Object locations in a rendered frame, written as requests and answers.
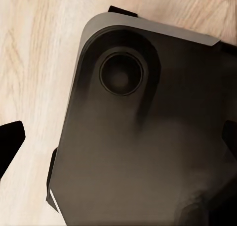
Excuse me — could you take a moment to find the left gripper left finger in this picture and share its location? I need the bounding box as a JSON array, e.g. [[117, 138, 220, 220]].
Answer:
[[0, 120, 26, 179]]

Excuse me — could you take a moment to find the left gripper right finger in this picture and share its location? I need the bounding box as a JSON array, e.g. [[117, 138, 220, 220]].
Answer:
[[221, 120, 237, 160]]

